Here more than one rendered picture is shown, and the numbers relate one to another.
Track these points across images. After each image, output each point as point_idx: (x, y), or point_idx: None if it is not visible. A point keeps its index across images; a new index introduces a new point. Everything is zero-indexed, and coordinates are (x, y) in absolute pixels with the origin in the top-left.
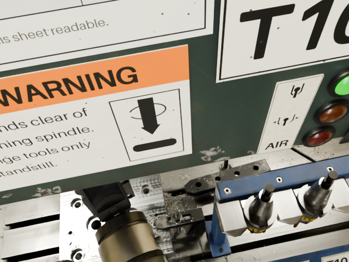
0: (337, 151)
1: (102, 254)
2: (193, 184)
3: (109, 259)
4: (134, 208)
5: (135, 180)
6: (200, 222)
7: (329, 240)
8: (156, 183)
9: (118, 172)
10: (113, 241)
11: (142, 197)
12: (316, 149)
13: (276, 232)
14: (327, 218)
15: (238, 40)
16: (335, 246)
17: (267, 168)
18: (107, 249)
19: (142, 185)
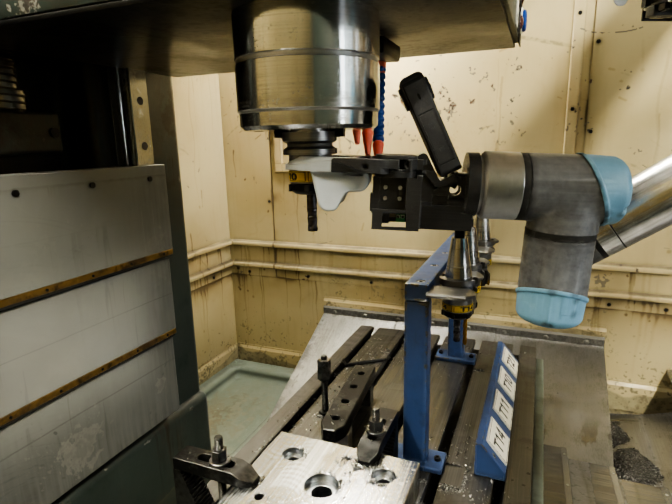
0: (386, 346)
1: (500, 168)
2: (330, 421)
3: (510, 161)
4: (311, 480)
5: (266, 457)
6: (395, 427)
7: (477, 388)
8: (296, 440)
9: None
10: (495, 153)
11: (303, 462)
12: (371, 354)
13: (444, 414)
14: (453, 379)
15: None
16: (485, 387)
17: (369, 367)
18: (499, 159)
19: (282, 454)
